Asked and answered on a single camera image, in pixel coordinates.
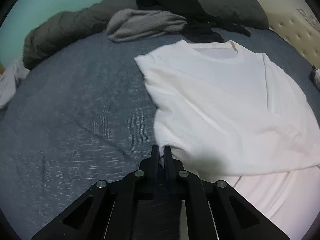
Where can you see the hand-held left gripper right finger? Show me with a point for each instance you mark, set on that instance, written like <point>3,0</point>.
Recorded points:
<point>168,160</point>

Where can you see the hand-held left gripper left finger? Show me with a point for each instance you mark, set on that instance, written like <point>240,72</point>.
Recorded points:
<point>154,160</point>

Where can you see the white t-shirt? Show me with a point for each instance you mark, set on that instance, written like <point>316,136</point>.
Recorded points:
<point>225,105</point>

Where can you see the stack of folded clothes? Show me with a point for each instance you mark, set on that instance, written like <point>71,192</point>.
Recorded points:
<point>315,77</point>

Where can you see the bed with blue sheet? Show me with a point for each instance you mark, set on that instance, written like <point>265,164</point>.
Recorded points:
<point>75,117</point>

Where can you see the grey knit sweater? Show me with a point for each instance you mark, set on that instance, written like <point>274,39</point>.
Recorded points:
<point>145,25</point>

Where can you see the dark grey rolled duvet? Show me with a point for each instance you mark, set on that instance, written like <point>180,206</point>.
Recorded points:
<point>75,27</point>

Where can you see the black garment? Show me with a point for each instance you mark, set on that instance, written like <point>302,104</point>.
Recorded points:
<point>175,2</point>

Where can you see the light grey sheet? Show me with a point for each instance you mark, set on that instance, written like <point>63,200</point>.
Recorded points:
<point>12,82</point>

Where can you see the cream tufted headboard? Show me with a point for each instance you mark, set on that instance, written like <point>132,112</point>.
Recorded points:
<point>295,17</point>

